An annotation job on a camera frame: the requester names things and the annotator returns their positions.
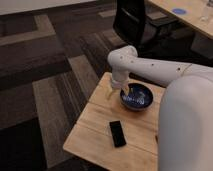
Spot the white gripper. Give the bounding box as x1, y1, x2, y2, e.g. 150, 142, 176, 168
107, 75, 130, 99

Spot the dark blue ceramic bowl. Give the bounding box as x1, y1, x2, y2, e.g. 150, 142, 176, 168
120, 83, 153, 111

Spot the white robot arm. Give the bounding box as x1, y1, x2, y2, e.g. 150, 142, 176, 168
107, 46, 213, 171

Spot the black rectangular phone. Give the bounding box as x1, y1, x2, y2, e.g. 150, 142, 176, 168
109, 121, 126, 147

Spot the small wooden side table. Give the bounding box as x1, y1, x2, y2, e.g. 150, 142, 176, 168
63, 72, 164, 171

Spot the black office chair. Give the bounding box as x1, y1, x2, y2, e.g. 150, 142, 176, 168
113, 0, 178, 49

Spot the blue round coaster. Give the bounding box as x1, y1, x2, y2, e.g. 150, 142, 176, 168
172, 8, 187, 15

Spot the light wooden desk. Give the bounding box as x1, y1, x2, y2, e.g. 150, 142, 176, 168
148, 0, 213, 39

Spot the clear glass on desk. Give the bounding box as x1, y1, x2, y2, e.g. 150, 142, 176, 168
201, 0, 213, 21

